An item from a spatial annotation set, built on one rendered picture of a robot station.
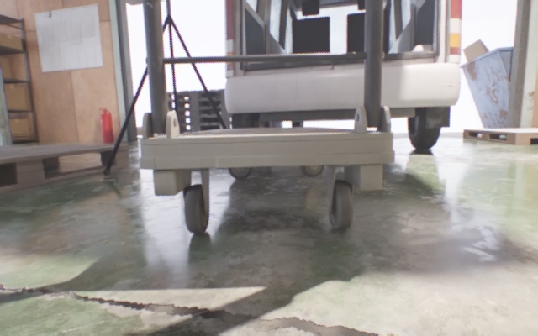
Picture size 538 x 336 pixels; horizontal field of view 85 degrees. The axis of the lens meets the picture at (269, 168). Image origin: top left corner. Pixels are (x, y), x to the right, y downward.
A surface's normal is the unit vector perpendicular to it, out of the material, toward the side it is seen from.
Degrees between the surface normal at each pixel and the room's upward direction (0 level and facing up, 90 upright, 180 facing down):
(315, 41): 93
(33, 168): 90
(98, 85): 90
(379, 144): 90
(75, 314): 0
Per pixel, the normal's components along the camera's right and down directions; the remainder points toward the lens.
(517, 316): -0.03, -0.99
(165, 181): 0.00, 0.14
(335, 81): -0.24, 0.08
